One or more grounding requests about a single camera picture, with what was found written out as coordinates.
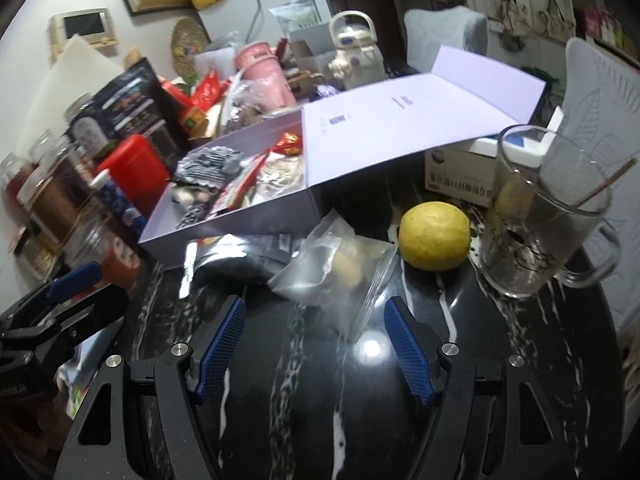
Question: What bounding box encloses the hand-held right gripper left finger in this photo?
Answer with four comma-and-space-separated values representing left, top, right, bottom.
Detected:
52, 294, 248, 480

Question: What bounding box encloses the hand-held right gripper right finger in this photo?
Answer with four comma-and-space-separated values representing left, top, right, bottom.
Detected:
383, 295, 583, 480

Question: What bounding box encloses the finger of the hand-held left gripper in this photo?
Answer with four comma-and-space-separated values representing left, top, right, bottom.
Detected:
0, 284, 130, 357
0, 261, 103, 331

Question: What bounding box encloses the clear zip bag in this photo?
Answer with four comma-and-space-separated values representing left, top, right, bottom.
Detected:
267, 207, 398, 341

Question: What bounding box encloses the red green striped packet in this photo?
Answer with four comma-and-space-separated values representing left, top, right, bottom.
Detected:
207, 152, 268, 216

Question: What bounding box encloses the gray white knit sock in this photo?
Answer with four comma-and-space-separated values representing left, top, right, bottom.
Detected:
172, 145, 243, 188

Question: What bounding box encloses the red foil snack packet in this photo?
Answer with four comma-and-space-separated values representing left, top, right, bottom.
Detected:
270, 131, 303, 157

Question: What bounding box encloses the lavender gift box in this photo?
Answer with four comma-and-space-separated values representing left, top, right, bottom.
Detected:
137, 45, 547, 267

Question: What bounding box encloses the jar with brown contents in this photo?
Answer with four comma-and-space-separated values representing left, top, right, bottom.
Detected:
25, 160, 81, 241

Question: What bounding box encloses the blue dotted tube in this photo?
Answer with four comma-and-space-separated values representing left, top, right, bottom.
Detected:
90, 170, 146, 233

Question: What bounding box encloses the black foil pouch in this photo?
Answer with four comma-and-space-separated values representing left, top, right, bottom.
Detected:
180, 232, 306, 298

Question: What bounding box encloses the jar with dark contents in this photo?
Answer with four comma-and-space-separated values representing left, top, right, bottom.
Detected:
42, 135, 96, 196

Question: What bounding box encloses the jar with red contents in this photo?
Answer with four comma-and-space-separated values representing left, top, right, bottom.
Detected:
0, 152, 36, 206

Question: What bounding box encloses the yellow lemon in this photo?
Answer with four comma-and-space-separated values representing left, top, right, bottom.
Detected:
398, 201, 472, 272

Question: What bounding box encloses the red canister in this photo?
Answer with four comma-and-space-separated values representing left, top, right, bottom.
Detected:
96, 134, 171, 216

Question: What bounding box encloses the dark gray knit cloth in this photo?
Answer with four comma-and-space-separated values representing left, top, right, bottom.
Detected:
177, 202, 211, 233

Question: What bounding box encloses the jar with white label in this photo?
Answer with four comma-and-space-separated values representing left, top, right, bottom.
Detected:
65, 94, 108, 161

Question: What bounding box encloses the glass mug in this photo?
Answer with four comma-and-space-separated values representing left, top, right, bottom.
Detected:
479, 124, 621, 300

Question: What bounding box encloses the clear bag of beige pieces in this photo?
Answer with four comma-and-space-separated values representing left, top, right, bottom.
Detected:
252, 155, 305, 201

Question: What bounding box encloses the black printed package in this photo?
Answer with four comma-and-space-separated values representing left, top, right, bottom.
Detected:
92, 57, 186, 161

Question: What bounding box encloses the white cardboard box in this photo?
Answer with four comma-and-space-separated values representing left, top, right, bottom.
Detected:
424, 110, 563, 208

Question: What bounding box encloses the white foam board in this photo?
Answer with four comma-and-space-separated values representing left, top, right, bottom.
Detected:
15, 35, 126, 151

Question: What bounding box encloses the green yellow small box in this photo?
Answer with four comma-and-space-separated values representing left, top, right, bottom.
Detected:
180, 107, 208, 133

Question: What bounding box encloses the red snack bag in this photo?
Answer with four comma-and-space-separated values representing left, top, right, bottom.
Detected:
192, 72, 231, 111

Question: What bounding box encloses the round woven trivet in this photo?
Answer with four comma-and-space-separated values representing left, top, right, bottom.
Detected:
170, 16, 211, 78

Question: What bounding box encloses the thin wooden stick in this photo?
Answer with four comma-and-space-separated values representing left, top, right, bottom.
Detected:
572, 157, 638, 208

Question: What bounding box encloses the pink tumbler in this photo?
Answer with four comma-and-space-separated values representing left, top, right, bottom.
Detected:
235, 42, 296, 111

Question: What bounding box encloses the white fridge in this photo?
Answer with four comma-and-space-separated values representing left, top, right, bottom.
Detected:
197, 0, 333, 51

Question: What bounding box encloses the gray quilted chair back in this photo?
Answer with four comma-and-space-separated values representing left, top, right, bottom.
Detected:
565, 37, 640, 331
404, 6, 488, 68

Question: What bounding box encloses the gray open box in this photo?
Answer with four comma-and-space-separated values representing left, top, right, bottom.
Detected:
289, 22, 341, 56

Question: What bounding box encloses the green white bag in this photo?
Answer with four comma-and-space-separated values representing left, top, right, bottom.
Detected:
267, 0, 321, 31

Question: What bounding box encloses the wall intercom panel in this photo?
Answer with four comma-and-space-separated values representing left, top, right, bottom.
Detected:
47, 7, 121, 63

